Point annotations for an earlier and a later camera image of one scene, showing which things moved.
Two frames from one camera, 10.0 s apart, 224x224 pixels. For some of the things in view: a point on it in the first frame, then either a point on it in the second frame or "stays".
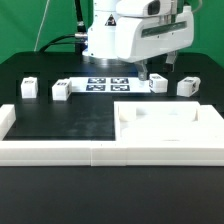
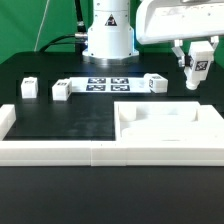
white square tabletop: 157,121 stays
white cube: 188,86 -> 200,57
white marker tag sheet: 110,84 stays
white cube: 157,83 stays
